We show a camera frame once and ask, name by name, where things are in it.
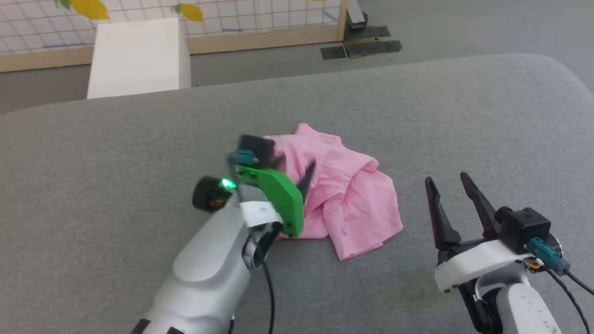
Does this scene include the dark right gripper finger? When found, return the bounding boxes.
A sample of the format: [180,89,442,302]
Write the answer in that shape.
[424,177,463,252]
[459,172,503,242]

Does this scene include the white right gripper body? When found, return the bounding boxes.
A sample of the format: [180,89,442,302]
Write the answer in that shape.
[434,239,535,294]

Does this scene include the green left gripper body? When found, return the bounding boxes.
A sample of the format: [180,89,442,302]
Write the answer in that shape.
[234,165,305,238]

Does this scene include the pink garment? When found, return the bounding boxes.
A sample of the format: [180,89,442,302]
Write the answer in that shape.
[265,123,403,262]

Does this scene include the large black floor mat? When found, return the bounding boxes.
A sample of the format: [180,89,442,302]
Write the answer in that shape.
[343,26,403,58]

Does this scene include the white box cabinet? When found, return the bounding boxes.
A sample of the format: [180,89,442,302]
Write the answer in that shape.
[87,18,192,100]

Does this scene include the small yellow artificial leaf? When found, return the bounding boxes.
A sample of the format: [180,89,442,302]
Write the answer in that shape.
[178,3,204,23]

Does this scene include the grey fabric sofa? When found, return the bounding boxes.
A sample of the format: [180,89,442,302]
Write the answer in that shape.
[0,53,594,334]

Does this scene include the large yellow artificial leaf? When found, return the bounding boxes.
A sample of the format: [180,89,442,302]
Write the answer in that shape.
[70,0,111,20]

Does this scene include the teal left camera connector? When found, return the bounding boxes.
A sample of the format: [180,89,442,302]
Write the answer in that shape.
[227,149,259,167]

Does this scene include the teal camera connector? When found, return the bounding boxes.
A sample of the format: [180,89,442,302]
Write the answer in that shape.
[227,149,259,167]
[528,237,571,276]

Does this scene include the teal right camera connector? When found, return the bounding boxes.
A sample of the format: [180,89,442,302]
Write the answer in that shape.
[528,237,571,276]

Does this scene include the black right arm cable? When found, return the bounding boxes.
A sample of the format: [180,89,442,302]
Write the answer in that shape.
[565,271,594,296]
[546,269,591,334]

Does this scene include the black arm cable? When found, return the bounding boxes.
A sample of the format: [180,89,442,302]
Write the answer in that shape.
[565,271,594,296]
[261,261,277,334]
[546,269,591,334]

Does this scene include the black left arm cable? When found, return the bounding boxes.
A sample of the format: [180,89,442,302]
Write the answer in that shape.
[261,261,277,334]

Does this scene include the grey metal post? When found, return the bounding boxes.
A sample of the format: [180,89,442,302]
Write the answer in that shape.
[346,0,368,31]

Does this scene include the wooden frame mesh fence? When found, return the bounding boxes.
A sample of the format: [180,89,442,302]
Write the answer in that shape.
[0,0,349,73]

